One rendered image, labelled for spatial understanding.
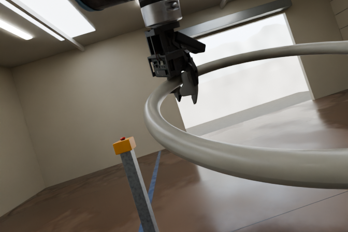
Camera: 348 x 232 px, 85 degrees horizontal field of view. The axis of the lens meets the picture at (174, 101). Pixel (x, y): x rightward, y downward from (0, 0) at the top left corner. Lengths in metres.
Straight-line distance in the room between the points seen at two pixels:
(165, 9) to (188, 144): 0.32
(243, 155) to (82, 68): 6.88
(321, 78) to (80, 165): 8.42
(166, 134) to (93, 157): 6.67
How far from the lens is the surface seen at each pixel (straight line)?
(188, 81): 0.49
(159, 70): 0.47
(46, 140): 7.45
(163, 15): 0.45
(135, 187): 1.47
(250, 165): 0.18
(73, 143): 7.06
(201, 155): 0.20
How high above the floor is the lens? 1.19
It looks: 2 degrees up
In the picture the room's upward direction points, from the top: 18 degrees counter-clockwise
